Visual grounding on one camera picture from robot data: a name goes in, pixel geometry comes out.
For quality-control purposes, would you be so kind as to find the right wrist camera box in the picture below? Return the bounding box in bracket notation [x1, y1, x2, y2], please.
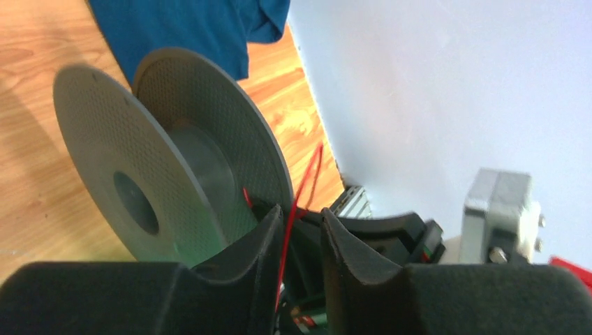
[458, 168, 544, 265]

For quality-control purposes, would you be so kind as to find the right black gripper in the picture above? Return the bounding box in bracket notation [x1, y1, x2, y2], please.
[274, 208, 445, 334]

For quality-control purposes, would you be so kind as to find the red thin cable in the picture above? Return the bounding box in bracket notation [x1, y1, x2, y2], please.
[242, 142, 325, 313]

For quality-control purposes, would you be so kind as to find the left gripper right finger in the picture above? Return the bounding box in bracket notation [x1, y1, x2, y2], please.
[320, 209, 591, 335]

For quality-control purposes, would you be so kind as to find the blue printed t-shirt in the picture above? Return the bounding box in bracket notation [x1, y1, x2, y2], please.
[89, 0, 290, 82]

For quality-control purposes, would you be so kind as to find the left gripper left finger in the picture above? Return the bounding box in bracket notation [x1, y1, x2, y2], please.
[1, 207, 283, 334]

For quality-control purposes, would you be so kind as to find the grey plastic cable spool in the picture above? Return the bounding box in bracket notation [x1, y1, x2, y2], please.
[53, 47, 293, 266]

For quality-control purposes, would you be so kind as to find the aluminium frame rail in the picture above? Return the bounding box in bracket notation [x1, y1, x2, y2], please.
[330, 186, 372, 219]

